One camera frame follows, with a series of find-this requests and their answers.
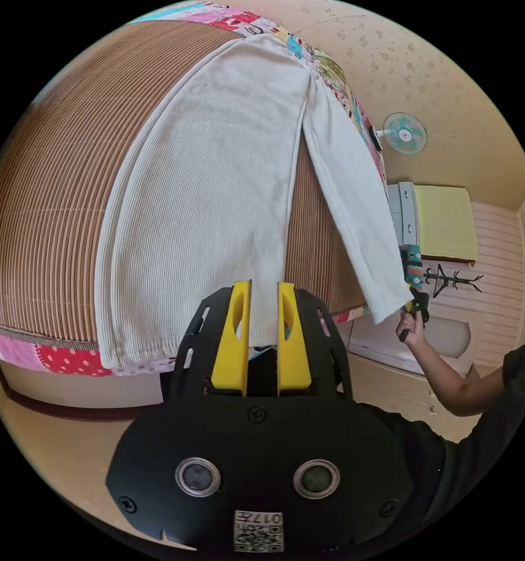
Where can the pink slatted cupboard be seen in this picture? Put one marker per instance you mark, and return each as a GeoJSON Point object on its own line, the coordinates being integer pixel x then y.
{"type": "Point", "coordinates": [499, 285]}

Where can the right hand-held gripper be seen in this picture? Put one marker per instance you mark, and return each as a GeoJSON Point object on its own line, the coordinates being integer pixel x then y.
{"type": "Point", "coordinates": [420, 303]}

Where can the person's right forearm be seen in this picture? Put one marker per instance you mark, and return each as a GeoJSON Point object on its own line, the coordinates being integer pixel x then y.
{"type": "Point", "coordinates": [455, 385]}

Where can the grey drawer cabinet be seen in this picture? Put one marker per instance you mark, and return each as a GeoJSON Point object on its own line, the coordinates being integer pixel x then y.
{"type": "Point", "coordinates": [401, 210]}

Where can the teal patterned cloth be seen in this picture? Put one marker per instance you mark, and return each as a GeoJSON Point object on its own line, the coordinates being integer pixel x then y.
{"type": "Point", "coordinates": [413, 267]}

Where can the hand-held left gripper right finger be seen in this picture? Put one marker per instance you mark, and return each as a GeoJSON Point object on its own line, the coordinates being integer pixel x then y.
{"type": "Point", "coordinates": [292, 355]}

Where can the white pants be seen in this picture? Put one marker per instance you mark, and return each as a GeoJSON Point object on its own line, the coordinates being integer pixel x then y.
{"type": "Point", "coordinates": [201, 197]}

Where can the black coat rack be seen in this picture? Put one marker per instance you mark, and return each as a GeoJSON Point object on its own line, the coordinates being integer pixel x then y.
{"type": "Point", "coordinates": [442, 280]}

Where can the person's right hand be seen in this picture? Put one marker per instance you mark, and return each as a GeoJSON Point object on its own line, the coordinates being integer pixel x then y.
{"type": "Point", "coordinates": [413, 331]}

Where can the person's body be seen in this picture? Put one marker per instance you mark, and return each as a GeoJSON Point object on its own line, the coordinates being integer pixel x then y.
{"type": "Point", "coordinates": [486, 460]}

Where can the teal wall fan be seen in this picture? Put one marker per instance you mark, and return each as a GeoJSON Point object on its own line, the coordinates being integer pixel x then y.
{"type": "Point", "coordinates": [405, 133]}

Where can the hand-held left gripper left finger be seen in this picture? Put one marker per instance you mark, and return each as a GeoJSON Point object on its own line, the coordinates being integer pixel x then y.
{"type": "Point", "coordinates": [229, 350]}

